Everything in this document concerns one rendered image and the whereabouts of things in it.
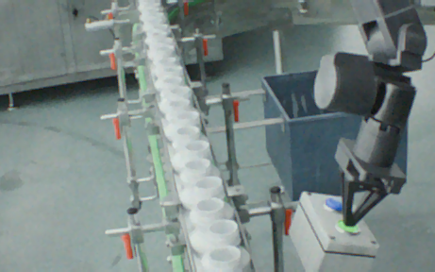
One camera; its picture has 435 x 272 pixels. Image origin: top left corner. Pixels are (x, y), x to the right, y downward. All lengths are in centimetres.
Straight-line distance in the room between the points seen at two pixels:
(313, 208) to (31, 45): 376
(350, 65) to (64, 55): 385
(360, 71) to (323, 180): 94
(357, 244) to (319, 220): 7
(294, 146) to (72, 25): 301
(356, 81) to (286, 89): 116
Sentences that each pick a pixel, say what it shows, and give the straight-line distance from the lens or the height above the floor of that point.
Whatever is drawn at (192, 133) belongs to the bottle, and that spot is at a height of 117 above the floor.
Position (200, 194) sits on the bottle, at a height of 116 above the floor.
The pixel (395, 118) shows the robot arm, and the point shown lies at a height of 127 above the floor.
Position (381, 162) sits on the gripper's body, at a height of 121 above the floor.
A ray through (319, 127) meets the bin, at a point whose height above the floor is 92.
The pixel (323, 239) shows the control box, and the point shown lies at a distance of 95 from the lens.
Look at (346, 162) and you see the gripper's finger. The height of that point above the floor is 121.
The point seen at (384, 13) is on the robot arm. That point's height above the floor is 139.
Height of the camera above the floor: 162
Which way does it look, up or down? 24 degrees down
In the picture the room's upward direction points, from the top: 6 degrees counter-clockwise
